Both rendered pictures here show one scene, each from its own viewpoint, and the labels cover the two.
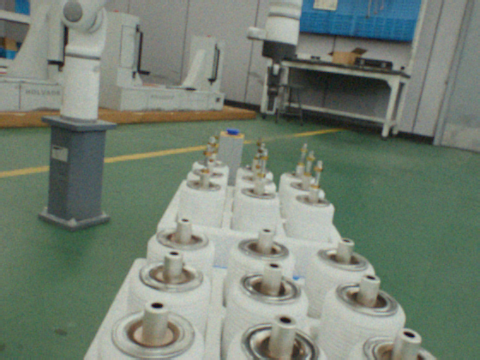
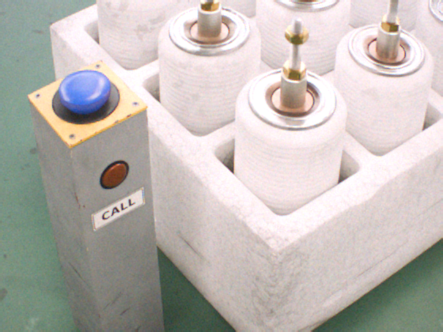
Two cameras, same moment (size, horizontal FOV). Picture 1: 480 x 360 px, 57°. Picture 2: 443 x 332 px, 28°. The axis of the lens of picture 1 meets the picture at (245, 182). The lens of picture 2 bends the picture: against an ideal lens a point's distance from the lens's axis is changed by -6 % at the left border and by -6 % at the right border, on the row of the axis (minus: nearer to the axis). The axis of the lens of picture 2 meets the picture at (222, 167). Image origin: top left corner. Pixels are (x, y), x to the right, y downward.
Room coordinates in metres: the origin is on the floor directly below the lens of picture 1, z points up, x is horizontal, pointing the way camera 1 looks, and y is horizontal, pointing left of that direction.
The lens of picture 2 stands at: (1.53, 0.54, 0.79)
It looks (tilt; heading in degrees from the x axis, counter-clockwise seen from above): 47 degrees down; 235
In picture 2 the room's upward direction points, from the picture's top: 1 degrees clockwise
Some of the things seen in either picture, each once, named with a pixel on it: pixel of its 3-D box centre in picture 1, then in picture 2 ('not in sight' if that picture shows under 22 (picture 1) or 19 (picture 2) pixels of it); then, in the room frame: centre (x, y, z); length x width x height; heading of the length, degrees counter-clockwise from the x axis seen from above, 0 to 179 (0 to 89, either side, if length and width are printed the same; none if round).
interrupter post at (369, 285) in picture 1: (368, 290); not in sight; (0.49, -0.17, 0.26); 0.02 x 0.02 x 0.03
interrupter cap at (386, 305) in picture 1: (365, 299); not in sight; (0.49, -0.17, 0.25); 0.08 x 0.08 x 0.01
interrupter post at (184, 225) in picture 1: (183, 231); not in sight; (0.59, 0.08, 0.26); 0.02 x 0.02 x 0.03
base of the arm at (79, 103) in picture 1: (81, 89); not in sight; (1.24, 0.49, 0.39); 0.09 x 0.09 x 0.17; 63
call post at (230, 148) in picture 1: (225, 184); (103, 234); (1.32, 0.06, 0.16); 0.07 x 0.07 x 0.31; 2
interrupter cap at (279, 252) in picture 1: (263, 249); not in sight; (0.60, -0.04, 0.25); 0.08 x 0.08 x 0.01
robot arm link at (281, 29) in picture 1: (273, 27); not in sight; (1.03, -0.01, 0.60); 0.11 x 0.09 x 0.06; 89
